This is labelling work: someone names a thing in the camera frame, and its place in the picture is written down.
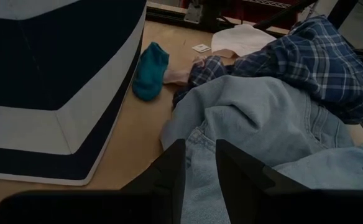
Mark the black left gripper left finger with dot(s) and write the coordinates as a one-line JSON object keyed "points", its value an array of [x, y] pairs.
{"points": [[166, 174]]}

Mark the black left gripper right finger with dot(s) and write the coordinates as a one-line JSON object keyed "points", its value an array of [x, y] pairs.
{"points": [[240, 174]]}

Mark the light blue jeans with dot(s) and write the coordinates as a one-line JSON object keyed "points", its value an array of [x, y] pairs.
{"points": [[246, 118]]}

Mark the pale pink cloth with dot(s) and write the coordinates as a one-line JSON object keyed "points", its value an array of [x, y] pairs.
{"points": [[176, 76], [225, 53]]}

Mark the blue plaid shirt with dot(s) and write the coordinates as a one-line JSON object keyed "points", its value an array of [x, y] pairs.
{"points": [[309, 62]]}

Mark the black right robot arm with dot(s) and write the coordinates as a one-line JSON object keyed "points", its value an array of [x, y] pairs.
{"points": [[212, 15]]}

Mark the teal sock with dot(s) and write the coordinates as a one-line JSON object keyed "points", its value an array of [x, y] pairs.
{"points": [[150, 73]]}

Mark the white paper tag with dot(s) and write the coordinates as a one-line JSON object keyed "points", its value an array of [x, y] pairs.
{"points": [[201, 48]]}

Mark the white garment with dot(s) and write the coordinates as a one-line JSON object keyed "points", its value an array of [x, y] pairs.
{"points": [[240, 39]]}

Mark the navy fabric storage bin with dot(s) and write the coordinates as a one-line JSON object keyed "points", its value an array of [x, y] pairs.
{"points": [[44, 62]]}

